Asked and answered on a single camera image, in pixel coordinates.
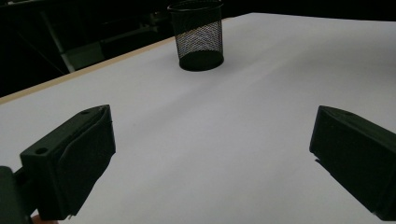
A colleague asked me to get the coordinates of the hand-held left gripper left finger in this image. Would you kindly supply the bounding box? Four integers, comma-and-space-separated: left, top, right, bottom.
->
20, 104, 117, 221

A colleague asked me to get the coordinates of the black mesh pen holder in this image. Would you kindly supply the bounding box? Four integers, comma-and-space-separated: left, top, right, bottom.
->
166, 0, 225, 73

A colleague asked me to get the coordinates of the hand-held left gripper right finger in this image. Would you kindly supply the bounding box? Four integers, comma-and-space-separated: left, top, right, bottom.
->
309, 105, 396, 222

